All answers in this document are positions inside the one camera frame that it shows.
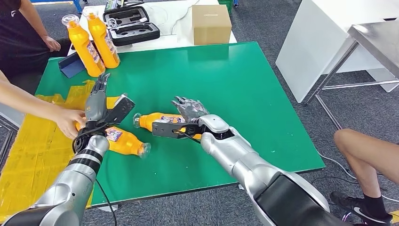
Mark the yellow patterned object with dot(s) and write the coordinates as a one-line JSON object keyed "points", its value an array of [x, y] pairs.
{"points": [[395, 216]]}

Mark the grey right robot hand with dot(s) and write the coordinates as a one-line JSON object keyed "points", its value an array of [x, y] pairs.
{"points": [[191, 109]]}

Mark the person's right hand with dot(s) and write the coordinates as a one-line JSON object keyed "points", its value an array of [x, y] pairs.
{"points": [[68, 123]]}

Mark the person's left hand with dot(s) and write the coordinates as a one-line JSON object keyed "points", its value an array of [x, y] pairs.
{"points": [[52, 43]]}

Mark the black device green label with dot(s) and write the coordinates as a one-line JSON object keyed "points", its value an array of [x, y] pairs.
{"points": [[113, 4]]}

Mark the person's left forearm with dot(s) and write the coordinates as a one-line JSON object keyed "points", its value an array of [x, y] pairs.
{"points": [[32, 20]]}

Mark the yellow taped cardboard sheet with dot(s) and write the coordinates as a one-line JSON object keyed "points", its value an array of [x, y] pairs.
{"points": [[31, 156]]}

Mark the orange plastic detergent bottle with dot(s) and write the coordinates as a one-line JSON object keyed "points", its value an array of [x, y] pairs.
{"points": [[124, 142], [101, 37], [82, 53], [152, 120]]}

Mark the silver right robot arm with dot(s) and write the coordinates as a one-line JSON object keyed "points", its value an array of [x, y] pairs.
{"points": [[249, 162]]}

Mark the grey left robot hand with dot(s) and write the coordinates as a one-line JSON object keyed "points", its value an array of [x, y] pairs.
{"points": [[95, 106]]}

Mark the black sneaker white logo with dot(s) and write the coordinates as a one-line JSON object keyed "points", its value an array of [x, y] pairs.
{"points": [[349, 202]]}

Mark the blue tablet case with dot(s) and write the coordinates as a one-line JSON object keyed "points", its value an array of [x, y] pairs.
{"points": [[71, 67]]}

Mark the stainless steel table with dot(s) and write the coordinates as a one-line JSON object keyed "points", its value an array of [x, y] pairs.
{"points": [[380, 42]]}

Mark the small white plug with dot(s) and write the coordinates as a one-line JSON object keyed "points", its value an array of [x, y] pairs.
{"points": [[143, 19]]}

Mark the white desk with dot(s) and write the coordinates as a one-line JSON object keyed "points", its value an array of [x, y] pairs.
{"points": [[311, 46]]}

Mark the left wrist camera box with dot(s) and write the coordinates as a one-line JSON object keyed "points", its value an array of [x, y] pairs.
{"points": [[120, 109]]}

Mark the black foam-lined case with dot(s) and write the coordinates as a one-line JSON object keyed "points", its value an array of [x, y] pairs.
{"points": [[134, 36]]}

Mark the brown cardboard box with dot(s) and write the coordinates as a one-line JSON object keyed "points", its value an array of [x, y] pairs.
{"points": [[212, 26]]}

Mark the white seat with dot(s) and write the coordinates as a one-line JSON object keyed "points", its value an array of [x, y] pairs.
{"points": [[9, 115]]}

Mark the green plastic crate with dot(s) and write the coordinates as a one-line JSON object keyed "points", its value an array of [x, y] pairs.
{"points": [[225, 3]]}

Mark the person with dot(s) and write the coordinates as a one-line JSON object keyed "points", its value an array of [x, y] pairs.
{"points": [[18, 40], [367, 153]]}

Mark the dark sneaker pink laces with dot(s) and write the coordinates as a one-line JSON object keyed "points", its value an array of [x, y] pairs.
{"points": [[346, 220]]}

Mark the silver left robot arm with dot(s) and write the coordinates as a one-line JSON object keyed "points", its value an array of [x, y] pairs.
{"points": [[74, 184]]}

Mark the person's right forearm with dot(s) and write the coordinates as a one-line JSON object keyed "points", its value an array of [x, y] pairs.
{"points": [[25, 99]]}

